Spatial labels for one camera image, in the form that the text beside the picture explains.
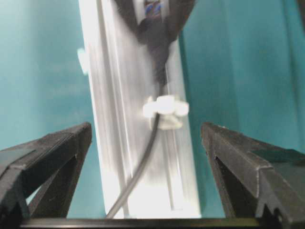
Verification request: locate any aluminium extrusion rail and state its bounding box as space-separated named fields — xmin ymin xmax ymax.
xmin=79 ymin=0 xmax=201 ymax=219

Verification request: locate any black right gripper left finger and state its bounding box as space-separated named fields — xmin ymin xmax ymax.
xmin=0 ymin=122 xmax=92 ymax=219

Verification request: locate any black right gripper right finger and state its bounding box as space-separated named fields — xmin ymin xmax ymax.
xmin=201 ymin=122 xmax=305 ymax=219

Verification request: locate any white plastic ring clip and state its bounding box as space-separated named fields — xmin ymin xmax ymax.
xmin=142 ymin=95 xmax=189 ymax=130

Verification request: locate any white rail side clip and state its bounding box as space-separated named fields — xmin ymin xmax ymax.
xmin=77 ymin=48 xmax=89 ymax=75

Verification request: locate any black USB cable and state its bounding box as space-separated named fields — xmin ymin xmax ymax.
xmin=105 ymin=0 xmax=198 ymax=219

